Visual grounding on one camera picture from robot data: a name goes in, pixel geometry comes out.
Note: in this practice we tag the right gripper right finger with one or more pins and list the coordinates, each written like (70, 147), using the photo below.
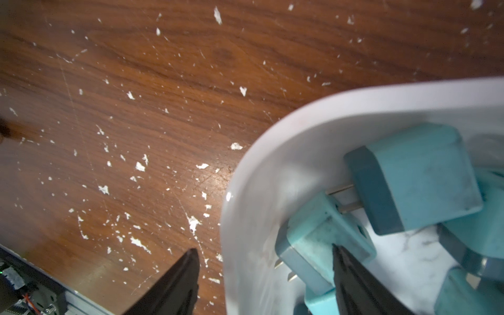
(358, 291)

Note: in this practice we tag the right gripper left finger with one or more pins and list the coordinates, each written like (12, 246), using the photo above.
(176, 292)

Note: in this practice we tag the teal plug top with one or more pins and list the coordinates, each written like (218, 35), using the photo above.
(324, 304)

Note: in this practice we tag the teal plug lone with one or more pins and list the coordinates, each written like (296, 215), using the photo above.
(476, 241)

